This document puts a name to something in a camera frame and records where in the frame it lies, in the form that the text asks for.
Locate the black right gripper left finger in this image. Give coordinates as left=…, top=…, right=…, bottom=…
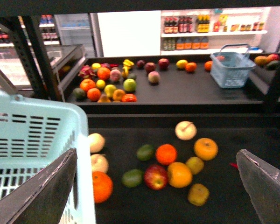
left=0, top=148, right=77, bottom=224

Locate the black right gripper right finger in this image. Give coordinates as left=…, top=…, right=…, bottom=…
left=236, top=149, right=280, bottom=224

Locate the light blue shopping basket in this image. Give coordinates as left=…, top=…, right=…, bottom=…
left=0, top=90, right=96, bottom=224

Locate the grey basket handle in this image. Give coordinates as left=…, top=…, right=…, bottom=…
left=0, top=70, right=18, bottom=95

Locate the black wood shelf unit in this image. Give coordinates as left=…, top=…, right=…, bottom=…
left=0, top=0, right=280, bottom=224

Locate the orange tangerine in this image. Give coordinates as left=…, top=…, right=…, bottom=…
left=92, top=171, right=113, bottom=203

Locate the yellow pear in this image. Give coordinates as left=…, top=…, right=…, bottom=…
left=188, top=183, right=210, bottom=206

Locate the orange persimmon fruit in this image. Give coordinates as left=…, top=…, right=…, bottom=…
left=194, top=138, right=218, bottom=161

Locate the white round fruit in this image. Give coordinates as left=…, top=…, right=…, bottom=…
left=88, top=133, right=105, bottom=154

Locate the orange persimmon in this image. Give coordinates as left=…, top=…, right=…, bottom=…
left=167, top=162, right=193, bottom=188

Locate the green avocado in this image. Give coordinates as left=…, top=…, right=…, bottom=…
left=121, top=169, right=144, bottom=188

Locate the orange mandarin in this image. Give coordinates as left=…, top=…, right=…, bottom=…
left=155, top=144, right=177, bottom=166

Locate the red apple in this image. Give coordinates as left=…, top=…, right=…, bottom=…
left=144, top=164, right=168, bottom=190

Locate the small blue basket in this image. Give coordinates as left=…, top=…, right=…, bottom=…
left=210, top=43, right=256, bottom=89

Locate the pink dragon fruit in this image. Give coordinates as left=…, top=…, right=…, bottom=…
left=78, top=65, right=97, bottom=79

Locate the green apple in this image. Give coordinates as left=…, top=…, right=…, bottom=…
left=123, top=79, right=137, bottom=92

